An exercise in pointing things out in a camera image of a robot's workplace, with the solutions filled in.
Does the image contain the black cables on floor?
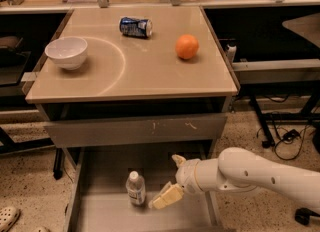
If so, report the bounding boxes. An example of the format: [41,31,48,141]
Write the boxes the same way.
[255,122,309,161]

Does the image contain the open middle drawer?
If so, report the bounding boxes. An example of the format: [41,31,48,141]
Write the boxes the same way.
[63,142,236,232]

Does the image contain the clear plastic water bottle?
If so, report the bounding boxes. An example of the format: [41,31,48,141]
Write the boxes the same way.
[126,171,146,206]

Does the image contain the blue soda can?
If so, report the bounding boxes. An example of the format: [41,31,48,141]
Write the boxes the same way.
[119,17,152,38]

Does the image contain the black chair caster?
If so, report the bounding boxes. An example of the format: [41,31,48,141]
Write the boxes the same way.
[294,208,319,226]

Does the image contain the orange fruit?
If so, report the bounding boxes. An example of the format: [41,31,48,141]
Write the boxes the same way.
[175,34,199,60]

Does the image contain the white ceramic bowl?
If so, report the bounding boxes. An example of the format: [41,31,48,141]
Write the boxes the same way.
[45,37,88,70]

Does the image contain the white perforated clog shoe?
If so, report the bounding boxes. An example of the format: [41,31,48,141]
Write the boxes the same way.
[0,206,20,232]

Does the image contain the grey drawer cabinet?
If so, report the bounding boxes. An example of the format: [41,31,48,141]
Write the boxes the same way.
[21,5,241,232]

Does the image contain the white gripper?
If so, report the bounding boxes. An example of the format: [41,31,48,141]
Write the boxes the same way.
[148,154,200,210]

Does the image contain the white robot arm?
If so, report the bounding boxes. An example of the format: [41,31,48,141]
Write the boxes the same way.
[149,147,320,214]

